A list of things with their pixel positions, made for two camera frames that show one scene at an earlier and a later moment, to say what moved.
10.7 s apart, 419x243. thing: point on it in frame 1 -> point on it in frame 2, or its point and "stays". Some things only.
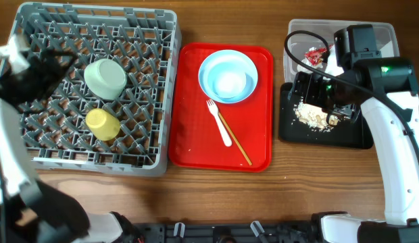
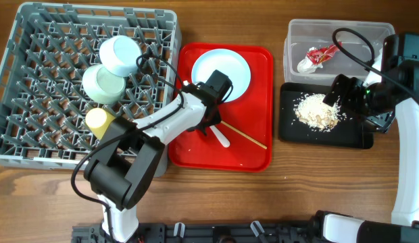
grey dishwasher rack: [146, 42] stays
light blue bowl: [226, 79] -> [119, 55]
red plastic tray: [209, 135] stays
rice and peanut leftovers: [315, 117] stays
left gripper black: [60, 68] -> [215, 119]
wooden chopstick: [250, 163] -> [243, 134]
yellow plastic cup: [103, 125] stays
